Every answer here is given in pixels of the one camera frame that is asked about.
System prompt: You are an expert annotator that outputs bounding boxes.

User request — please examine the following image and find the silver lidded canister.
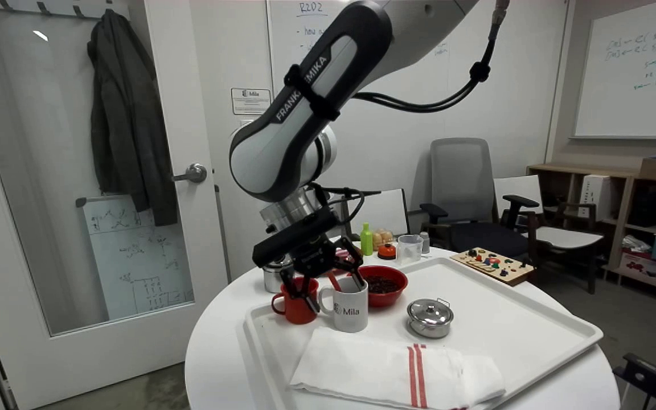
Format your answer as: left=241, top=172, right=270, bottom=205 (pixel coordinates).
left=263, top=260, right=295, bottom=295

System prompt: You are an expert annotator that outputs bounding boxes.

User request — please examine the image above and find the white towel with red stripes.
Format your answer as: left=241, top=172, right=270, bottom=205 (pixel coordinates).
left=290, top=333, right=508, bottom=410

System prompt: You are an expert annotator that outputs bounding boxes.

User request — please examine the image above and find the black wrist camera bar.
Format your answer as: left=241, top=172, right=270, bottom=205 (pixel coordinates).
left=250, top=206, right=341, bottom=268

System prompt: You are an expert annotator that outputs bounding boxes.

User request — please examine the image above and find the large wall whiteboard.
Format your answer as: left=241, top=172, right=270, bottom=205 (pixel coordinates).
left=575, top=0, right=656, bottom=142

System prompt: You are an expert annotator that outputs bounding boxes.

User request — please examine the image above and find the wooden storage shelf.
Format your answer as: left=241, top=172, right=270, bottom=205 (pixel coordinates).
left=528, top=155, right=656, bottom=301

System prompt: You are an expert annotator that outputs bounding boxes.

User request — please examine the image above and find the dark hanging jacket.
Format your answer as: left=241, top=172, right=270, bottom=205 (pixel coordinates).
left=86, top=7, right=183, bottom=228

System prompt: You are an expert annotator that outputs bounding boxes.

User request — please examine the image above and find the silver door handle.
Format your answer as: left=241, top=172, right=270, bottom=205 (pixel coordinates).
left=172, top=162, right=209, bottom=187

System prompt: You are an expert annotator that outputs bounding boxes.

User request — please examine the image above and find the red bowl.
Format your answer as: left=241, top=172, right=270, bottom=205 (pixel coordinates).
left=357, top=261, right=410, bottom=312

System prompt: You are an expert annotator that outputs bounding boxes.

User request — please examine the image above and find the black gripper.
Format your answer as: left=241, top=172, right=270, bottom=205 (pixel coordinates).
left=279, top=229, right=363, bottom=314

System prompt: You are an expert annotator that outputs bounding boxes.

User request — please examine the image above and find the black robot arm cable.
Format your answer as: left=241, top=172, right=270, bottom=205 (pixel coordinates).
left=353, top=0, right=514, bottom=117

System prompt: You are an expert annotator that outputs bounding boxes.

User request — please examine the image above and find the clear plastic container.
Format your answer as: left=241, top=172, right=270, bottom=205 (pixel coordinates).
left=396, top=233, right=430, bottom=265

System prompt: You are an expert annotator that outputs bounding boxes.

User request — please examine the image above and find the small green bottle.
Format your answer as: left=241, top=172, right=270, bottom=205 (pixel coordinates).
left=357, top=224, right=379, bottom=258

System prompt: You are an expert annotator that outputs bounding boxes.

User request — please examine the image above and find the grey office chair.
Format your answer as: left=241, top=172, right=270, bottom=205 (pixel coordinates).
left=417, top=136, right=532, bottom=258

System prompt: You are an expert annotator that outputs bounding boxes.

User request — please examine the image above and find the white wall sign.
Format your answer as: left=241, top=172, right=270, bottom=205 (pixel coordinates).
left=231, top=87, right=273, bottom=118

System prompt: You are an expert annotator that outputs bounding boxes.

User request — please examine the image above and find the white plastic tray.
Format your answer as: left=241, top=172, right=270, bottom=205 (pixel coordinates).
left=241, top=255, right=607, bottom=410

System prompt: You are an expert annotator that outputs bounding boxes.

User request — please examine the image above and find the chair with white seat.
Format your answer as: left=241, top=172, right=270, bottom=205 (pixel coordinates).
left=492, top=172, right=609, bottom=294

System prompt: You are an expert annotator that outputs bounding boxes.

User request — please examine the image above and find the red mug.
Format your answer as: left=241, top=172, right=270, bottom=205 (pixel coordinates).
left=270, top=276, right=322, bottom=326

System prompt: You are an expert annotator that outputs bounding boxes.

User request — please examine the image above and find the white mug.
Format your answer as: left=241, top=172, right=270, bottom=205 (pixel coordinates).
left=319, top=276, right=371, bottom=335

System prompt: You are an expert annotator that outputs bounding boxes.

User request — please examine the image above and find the round silver lidded tin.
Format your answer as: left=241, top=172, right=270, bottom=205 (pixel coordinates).
left=406, top=295, right=456, bottom=342

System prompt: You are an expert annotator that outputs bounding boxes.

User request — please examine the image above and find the wooden busy board toy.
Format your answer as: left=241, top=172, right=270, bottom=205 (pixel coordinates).
left=452, top=244, right=537, bottom=290

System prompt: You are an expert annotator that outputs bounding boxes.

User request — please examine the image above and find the small leaning whiteboard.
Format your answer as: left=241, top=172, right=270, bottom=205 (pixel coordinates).
left=75, top=194, right=197, bottom=320

